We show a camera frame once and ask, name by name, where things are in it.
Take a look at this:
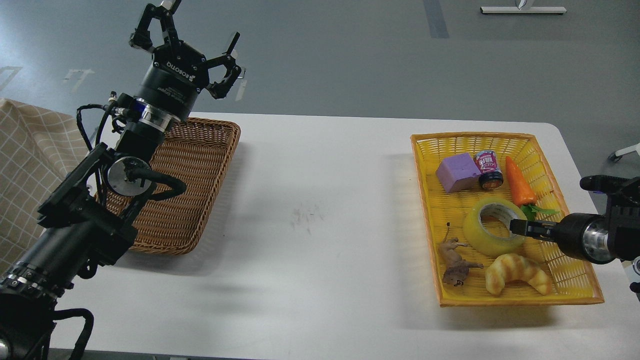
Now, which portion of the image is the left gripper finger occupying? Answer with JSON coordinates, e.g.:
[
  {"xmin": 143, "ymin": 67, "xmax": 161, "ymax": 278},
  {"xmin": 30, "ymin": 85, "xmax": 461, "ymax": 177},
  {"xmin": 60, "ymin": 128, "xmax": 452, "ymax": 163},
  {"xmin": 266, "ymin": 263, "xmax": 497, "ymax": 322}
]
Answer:
[
  {"xmin": 129, "ymin": 0, "xmax": 182, "ymax": 54},
  {"xmin": 204, "ymin": 31, "xmax": 244, "ymax": 100}
]

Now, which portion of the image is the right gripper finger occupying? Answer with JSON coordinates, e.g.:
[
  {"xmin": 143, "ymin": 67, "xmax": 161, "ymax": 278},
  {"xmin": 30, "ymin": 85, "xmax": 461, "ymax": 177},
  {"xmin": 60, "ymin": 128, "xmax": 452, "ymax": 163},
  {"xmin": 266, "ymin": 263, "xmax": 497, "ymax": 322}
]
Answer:
[{"xmin": 509, "ymin": 219, "xmax": 558, "ymax": 243}]

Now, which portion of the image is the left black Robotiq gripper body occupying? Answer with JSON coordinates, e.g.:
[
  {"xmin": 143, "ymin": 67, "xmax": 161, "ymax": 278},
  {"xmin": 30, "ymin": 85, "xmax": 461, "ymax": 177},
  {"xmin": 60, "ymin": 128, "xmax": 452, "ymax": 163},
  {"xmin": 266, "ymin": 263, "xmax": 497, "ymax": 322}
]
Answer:
[{"xmin": 134, "ymin": 41, "xmax": 210, "ymax": 122}]

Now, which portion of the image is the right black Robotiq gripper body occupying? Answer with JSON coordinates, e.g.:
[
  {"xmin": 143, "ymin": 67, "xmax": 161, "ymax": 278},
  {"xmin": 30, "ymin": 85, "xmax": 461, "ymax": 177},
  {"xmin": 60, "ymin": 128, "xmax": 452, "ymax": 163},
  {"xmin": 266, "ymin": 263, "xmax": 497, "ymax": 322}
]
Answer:
[{"xmin": 553, "ymin": 213, "xmax": 599, "ymax": 262}]

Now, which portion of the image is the yellow clear tape roll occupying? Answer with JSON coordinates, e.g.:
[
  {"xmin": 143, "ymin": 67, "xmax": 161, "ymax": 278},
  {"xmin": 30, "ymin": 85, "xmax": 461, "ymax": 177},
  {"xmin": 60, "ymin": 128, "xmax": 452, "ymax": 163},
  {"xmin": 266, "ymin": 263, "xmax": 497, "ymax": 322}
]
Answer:
[{"xmin": 462, "ymin": 196, "xmax": 526, "ymax": 258}]

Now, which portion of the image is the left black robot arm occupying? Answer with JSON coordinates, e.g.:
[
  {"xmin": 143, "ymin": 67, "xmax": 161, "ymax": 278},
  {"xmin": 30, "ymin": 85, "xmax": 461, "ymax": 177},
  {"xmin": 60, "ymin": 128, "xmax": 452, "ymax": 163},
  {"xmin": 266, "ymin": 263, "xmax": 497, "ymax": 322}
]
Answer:
[{"xmin": 1, "ymin": 0, "xmax": 242, "ymax": 360}]

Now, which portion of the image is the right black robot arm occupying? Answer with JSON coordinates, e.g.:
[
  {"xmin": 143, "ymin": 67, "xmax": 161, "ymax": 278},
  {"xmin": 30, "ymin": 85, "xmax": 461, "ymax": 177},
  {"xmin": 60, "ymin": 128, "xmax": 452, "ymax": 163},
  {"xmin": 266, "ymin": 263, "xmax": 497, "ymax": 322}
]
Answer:
[{"xmin": 509, "ymin": 175, "xmax": 640, "ymax": 265}]

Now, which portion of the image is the orange toy carrot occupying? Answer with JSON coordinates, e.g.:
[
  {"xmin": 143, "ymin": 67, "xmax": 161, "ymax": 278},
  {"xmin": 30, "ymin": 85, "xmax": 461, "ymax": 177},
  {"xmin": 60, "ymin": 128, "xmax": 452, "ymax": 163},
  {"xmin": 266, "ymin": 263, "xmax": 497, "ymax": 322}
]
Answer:
[{"xmin": 505, "ymin": 155, "xmax": 558, "ymax": 221}]

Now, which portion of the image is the toy croissant bread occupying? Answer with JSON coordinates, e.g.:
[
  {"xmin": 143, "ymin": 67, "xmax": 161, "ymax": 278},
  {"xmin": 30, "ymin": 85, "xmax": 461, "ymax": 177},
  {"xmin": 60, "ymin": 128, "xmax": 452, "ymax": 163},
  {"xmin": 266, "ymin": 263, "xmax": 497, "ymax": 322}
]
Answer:
[{"xmin": 485, "ymin": 253, "xmax": 553, "ymax": 296}]

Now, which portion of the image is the brown wicker basket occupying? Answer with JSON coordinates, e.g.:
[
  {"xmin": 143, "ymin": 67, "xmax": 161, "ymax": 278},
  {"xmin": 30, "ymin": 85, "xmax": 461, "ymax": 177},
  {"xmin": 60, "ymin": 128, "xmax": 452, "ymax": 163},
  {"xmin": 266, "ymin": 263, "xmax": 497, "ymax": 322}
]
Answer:
[{"xmin": 95, "ymin": 117, "xmax": 242, "ymax": 256}]

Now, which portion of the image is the small pink drink can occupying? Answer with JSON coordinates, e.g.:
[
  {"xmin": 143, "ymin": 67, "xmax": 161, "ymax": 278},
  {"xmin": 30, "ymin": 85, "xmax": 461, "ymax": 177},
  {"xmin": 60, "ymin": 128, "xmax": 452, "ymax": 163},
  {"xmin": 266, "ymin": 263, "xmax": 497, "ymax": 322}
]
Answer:
[{"xmin": 473, "ymin": 149, "xmax": 505, "ymax": 191}]

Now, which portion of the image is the brown toy lion figure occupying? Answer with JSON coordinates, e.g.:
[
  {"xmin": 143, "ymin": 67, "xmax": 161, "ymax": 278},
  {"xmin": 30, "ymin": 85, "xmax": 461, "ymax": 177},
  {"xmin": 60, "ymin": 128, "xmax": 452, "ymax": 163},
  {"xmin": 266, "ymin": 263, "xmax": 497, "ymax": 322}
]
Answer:
[{"xmin": 438, "ymin": 222, "xmax": 485, "ymax": 287}]

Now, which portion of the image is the purple foam block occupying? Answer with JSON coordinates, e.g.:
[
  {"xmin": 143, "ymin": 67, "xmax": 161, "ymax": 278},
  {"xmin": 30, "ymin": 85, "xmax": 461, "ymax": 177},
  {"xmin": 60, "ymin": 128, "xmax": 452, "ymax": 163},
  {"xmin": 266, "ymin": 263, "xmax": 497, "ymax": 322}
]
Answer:
[{"xmin": 435, "ymin": 152, "xmax": 481, "ymax": 194}]

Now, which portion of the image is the beige checkered cloth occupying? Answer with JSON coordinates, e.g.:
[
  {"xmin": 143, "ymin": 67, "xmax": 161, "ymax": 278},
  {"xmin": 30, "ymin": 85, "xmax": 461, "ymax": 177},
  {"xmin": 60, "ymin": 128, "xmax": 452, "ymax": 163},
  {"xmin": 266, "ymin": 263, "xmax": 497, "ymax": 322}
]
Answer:
[{"xmin": 0, "ymin": 98, "xmax": 87, "ymax": 271}]

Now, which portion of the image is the white metal stand base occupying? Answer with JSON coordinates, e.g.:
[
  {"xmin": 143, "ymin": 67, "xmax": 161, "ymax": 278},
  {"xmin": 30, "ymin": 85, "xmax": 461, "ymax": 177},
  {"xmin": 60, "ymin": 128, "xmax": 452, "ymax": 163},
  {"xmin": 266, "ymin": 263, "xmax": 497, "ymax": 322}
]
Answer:
[{"xmin": 480, "ymin": 0, "xmax": 567, "ymax": 15}]

